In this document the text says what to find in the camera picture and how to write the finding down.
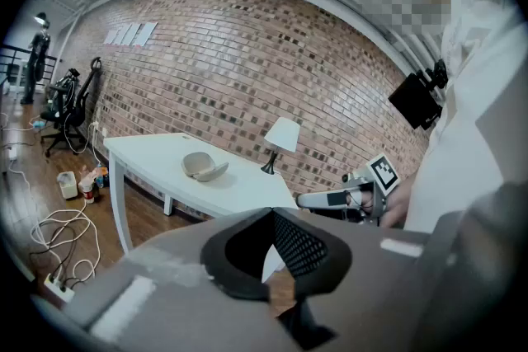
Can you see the black mannequin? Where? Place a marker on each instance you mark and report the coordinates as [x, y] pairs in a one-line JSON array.
[[36, 53]]

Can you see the person's white shirt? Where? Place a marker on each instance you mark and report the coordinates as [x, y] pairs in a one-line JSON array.
[[462, 160]]

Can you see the white table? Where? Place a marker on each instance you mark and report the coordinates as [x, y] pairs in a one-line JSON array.
[[156, 160]]

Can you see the person's right forearm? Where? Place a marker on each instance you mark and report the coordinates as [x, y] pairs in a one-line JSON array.
[[399, 202]]

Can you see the black metal railing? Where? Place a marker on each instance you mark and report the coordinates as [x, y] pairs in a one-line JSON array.
[[12, 57]]

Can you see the small white bin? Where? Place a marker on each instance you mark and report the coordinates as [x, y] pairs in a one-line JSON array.
[[67, 185]]

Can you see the white power strip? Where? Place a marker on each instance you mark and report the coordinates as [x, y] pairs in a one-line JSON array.
[[57, 286]]

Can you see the grey clamshell case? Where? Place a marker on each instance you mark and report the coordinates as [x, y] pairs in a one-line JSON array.
[[202, 167]]

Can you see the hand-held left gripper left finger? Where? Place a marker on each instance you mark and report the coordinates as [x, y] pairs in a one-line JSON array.
[[231, 259]]

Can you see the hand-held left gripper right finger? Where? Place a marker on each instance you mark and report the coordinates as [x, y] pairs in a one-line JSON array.
[[313, 259]]

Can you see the white shade table lamp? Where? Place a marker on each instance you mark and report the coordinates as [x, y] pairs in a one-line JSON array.
[[282, 136]]

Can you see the black office chair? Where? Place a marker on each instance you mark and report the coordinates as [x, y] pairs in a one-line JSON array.
[[72, 111]]

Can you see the black chest-mounted device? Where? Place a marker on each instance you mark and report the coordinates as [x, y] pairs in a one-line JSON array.
[[414, 99]]

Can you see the red and white cup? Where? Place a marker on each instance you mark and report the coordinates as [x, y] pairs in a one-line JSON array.
[[88, 191]]

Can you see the white wall sign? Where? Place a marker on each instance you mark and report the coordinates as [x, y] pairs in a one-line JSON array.
[[132, 34]]

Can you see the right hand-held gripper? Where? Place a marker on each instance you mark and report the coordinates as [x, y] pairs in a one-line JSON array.
[[383, 175]]

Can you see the black bag on chair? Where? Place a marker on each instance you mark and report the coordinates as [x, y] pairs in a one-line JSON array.
[[64, 84]]

